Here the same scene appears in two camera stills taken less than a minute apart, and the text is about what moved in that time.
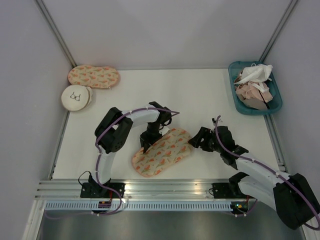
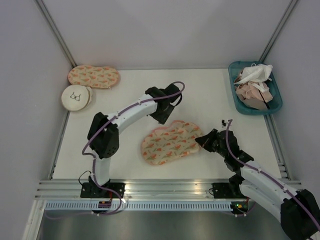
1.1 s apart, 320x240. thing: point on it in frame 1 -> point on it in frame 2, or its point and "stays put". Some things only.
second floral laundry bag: x=95 y=77 stays put
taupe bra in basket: x=256 y=103 stays put
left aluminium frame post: x=44 y=13 stays put
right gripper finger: x=195 y=141 -> x=204 y=140
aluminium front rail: x=168 y=190 stays put
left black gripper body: x=152 y=131 -> x=162 y=116
